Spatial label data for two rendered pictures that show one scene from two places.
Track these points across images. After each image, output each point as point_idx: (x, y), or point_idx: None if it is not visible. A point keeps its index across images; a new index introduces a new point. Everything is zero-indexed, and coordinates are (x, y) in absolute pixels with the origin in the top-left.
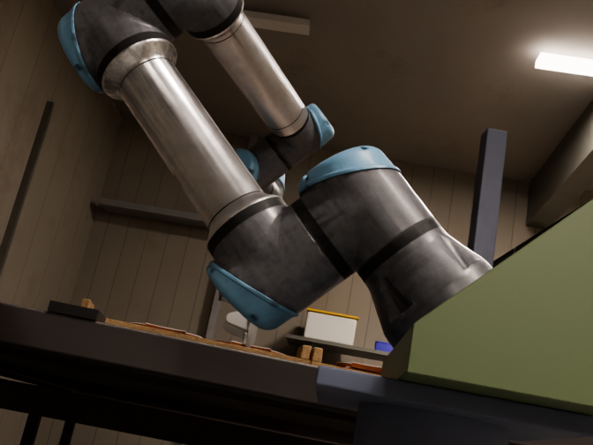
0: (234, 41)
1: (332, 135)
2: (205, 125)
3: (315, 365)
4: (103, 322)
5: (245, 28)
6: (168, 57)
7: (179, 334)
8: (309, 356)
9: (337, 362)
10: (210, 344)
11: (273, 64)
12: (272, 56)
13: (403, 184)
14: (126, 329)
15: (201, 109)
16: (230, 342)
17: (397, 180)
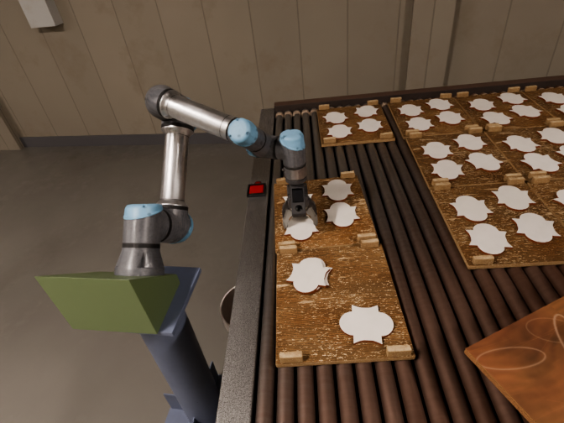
0: (173, 117)
1: (237, 143)
2: (162, 168)
3: (239, 257)
4: (262, 195)
5: (169, 112)
6: (167, 132)
7: (274, 209)
8: (279, 248)
9: (307, 258)
10: (244, 225)
11: (190, 119)
12: (190, 114)
13: (123, 227)
14: (247, 205)
15: (164, 159)
16: (289, 221)
17: (123, 224)
